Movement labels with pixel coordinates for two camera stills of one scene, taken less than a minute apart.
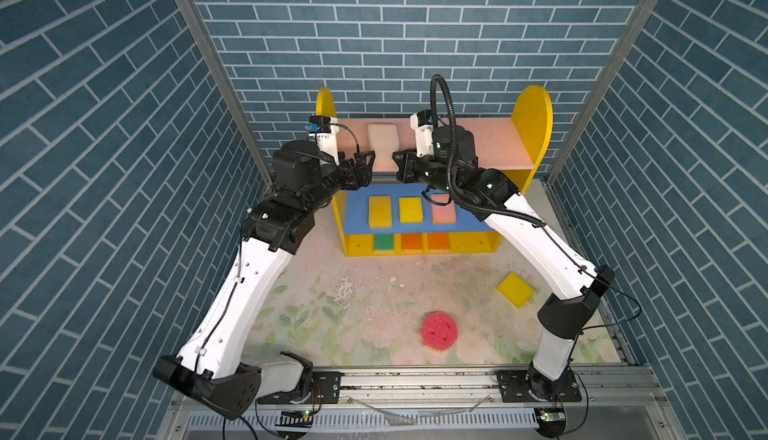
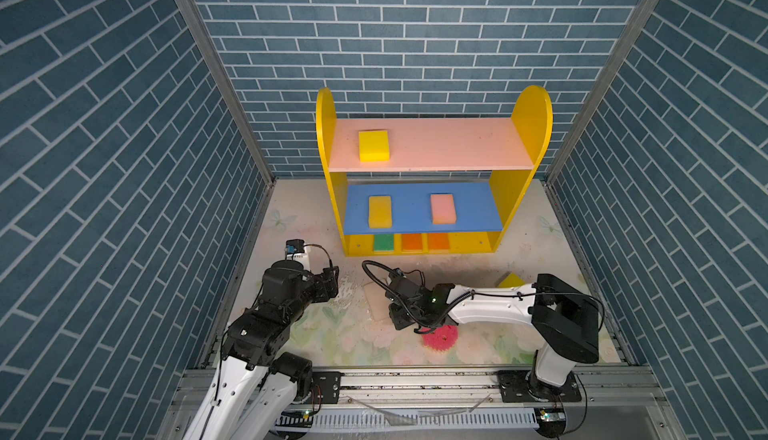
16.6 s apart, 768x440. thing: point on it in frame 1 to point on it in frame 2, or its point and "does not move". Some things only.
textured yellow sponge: (380, 212) does not move
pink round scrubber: (439, 331) does not move
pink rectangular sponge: (443, 214) does not move
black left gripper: (362, 174) to (326, 284)
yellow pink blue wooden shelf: (387, 217) does not move
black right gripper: (406, 168) to (394, 317)
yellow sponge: (438, 243) does not move
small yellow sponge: (516, 290) does not move
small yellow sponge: (411, 210) to (374, 146)
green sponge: (384, 242) does not move
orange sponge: (411, 241) does not move
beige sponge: (383, 140) to (378, 302)
